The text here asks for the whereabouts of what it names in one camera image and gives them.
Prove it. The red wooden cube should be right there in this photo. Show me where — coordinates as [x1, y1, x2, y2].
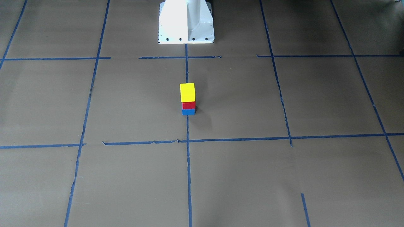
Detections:
[181, 102, 196, 109]

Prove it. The blue wooden cube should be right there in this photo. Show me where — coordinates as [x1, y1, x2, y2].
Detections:
[181, 109, 196, 115]

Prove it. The yellow wooden cube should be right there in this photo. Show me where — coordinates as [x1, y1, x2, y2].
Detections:
[180, 83, 196, 102]

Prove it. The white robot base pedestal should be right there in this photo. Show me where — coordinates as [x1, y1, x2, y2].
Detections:
[158, 0, 215, 44]

